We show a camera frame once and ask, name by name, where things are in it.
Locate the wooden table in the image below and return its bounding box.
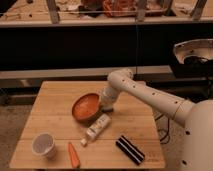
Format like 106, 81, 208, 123
10, 81, 165, 170

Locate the white paper cup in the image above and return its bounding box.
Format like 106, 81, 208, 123
32, 133, 56, 158

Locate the orange carrot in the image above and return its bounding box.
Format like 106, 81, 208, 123
68, 143, 80, 169

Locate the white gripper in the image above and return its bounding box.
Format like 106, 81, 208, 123
100, 87, 120, 108

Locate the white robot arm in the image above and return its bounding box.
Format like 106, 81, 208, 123
101, 68, 213, 171

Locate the orange ceramic bowl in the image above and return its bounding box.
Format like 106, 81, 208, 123
72, 93, 100, 122

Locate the black cable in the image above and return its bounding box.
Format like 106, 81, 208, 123
153, 113, 172, 145

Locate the white robot base shell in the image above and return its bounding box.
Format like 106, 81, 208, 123
173, 38, 213, 64

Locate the clear plastic bottle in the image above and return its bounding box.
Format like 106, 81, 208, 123
80, 114, 111, 146

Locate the orange basket on shelf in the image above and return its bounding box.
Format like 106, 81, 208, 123
102, 0, 135, 17

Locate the black rectangular box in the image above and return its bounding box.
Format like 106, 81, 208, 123
115, 135, 145, 165

